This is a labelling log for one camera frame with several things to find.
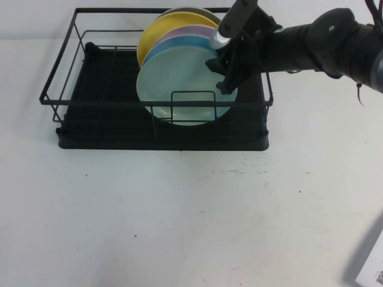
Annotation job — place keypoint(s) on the yellow plate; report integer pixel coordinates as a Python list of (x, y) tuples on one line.
[(155, 30)]

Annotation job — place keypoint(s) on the light blue plate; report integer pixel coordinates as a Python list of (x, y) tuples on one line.
[(179, 43)]

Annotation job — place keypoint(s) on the mint green plate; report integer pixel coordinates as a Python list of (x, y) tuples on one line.
[(179, 77)]

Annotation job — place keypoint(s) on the black zip tie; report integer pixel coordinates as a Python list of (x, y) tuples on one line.
[(359, 92)]

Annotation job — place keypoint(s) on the black plastic drip tray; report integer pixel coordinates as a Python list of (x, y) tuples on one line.
[(119, 140)]

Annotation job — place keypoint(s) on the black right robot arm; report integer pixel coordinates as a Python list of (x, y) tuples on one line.
[(329, 51)]

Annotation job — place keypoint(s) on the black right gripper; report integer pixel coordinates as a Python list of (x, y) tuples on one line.
[(254, 51)]

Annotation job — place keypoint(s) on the white labelled box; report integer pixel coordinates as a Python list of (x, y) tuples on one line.
[(371, 269)]

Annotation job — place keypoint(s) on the olive grey plate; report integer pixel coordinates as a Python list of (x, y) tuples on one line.
[(206, 12)]

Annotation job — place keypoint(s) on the black wrist camera silver end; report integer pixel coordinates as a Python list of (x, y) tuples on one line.
[(236, 15)]

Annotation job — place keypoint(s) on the lilac pink plate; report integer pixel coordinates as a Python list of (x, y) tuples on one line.
[(191, 30)]

